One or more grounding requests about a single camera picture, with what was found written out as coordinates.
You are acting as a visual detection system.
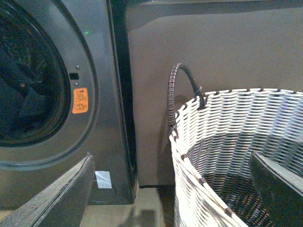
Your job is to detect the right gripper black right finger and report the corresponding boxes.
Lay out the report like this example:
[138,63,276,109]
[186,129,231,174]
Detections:
[249,152,303,227]

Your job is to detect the grey front-load washing machine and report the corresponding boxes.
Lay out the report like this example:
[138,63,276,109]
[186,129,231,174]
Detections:
[0,0,136,210]

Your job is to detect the grey adjacent appliance panel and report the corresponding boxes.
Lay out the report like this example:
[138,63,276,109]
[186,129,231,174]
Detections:
[125,0,303,187]

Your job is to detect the white woven laundry basket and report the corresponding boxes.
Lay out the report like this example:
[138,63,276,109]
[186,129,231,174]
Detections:
[169,88,303,227]

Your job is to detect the dark wrapped basket handle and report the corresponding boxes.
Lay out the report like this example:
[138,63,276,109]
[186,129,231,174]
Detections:
[167,62,206,139]

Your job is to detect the white tape piece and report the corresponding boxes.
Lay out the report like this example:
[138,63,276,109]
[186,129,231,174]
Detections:
[95,171,112,189]

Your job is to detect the orange warning sticker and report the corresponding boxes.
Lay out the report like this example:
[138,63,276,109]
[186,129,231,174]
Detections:
[72,87,89,114]

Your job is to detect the dark navy clothes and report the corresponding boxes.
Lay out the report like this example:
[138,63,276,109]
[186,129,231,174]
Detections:
[0,48,52,136]

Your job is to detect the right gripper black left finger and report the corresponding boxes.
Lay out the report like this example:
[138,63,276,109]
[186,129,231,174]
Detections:
[0,154,95,227]

